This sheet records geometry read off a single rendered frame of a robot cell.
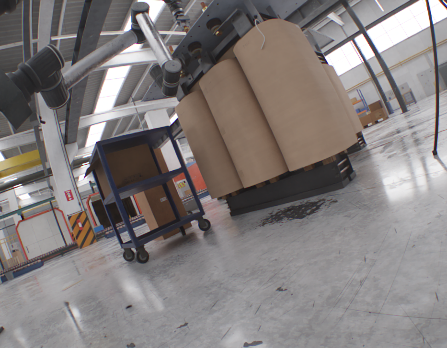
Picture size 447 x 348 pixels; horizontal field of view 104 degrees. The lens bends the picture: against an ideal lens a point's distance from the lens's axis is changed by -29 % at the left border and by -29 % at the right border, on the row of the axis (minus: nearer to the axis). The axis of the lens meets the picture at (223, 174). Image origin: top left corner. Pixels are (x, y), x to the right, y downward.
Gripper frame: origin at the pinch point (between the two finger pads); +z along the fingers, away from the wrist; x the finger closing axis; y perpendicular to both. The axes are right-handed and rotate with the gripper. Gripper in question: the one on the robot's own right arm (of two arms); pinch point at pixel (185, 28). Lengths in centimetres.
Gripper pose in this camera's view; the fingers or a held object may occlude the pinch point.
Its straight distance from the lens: 209.8
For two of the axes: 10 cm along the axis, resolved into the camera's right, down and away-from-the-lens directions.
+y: 4.5, -2.2, -8.7
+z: 3.9, 9.2, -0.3
